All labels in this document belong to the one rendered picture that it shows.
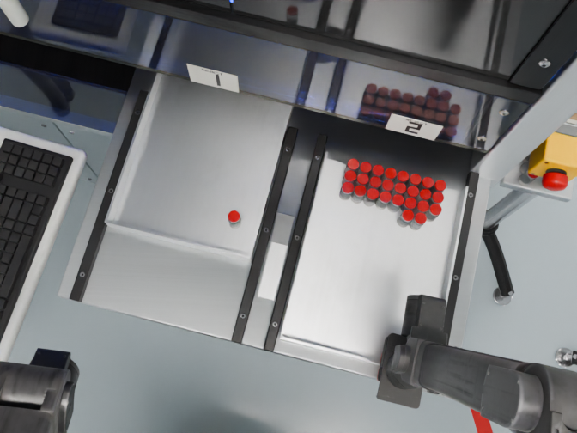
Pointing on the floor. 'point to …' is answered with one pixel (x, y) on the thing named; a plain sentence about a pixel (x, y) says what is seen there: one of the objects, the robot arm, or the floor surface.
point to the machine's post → (531, 125)
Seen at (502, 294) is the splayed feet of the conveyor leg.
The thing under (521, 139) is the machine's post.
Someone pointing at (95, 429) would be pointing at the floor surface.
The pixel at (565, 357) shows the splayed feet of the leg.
